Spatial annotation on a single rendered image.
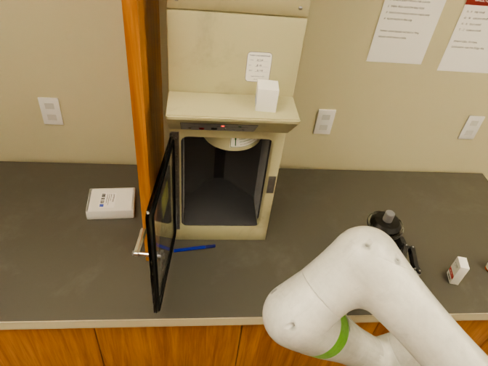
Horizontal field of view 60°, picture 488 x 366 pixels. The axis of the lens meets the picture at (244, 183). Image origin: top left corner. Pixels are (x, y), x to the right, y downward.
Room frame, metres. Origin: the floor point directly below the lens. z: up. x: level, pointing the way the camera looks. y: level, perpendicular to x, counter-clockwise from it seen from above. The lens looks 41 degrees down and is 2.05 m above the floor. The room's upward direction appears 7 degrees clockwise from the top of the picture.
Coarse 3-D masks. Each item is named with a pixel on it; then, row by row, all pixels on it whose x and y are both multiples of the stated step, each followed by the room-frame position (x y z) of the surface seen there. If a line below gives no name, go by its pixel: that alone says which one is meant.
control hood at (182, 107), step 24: (168, 96) 0.91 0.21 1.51; (192, 96) 0.92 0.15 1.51; (216, 96) 0.93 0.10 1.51; (240, 96) 0.95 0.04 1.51; (168, 120) 0.83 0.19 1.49; (192, 120) 0.83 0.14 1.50; (216, 120) 0.84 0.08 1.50; (240, 120) 0.84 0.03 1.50; (264, 120) 0.85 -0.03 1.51; (288, 120) 0.86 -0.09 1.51
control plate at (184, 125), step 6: (186, 126) 0.88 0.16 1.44; (192, 126) 0.88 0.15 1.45; (198, 126) 0.88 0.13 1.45; (204, 126) 0.88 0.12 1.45; (210, 126) 0.88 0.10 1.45; (216, 126) 0.88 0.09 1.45; (228, 126) 0.88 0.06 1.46; (234, 126) 0.88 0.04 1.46; (246, 126) 0.88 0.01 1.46; (252, 126) 0.88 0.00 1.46
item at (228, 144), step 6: (210, 138) 1.00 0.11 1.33; (216, 138) 0.99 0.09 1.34; (222, 138) 0.98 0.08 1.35; (228, 138) 0.98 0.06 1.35; (234, 138) 0.98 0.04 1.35; (240, 138) 0.99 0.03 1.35; (216, 144) 0.98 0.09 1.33; (222, 144) 0.98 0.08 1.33; (228, 144) 0.98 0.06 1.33; (234, 144) 0.98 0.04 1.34; (240, 144) 0.98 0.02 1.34; (246, 144) 0.99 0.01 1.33; (252, 144) 1.00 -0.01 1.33; (234, 150) 0.97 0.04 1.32
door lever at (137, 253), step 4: (144, 228) 0.73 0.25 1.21; (140, 232) 0.71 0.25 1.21; (144, 232) 0.72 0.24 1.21; (140, 236) 0.70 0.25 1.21; (144, 236) 0.71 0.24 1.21; (140, 240) 0.69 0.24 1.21; (144, 240) 0.70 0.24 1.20; (136, 244) 0.68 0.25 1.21; (140, 244) 0.68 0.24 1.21; (136, 248) 0.66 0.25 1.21; (140, 248) 0.66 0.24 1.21; (132, 252) 0.65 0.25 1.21; (136, 252) 0.65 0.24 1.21; (140, 252) 0.65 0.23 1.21; (144, 252) 0.65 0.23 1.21; (136, 256) 0.64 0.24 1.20; (148, 256) 0.65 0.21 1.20
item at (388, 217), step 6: (390, 210) 0.91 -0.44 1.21; (372, 216) 0.92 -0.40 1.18; (378, 216) 0.91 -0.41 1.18; (384, 216) 0.90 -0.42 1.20; (390, 216) 0.89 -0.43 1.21; (372, 222) 0.89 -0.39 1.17; (378, 222) 0.89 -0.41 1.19; (384, 222) 0.89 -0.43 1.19; (390, 222) 0.89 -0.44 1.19; (396, 222) 0.90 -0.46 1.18; (378, 228) 0.87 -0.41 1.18; (384, 228) 0.87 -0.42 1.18; (390, 228) 0.87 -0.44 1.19; (396, 228) 0.87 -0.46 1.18; (390, 234) 0.86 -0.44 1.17
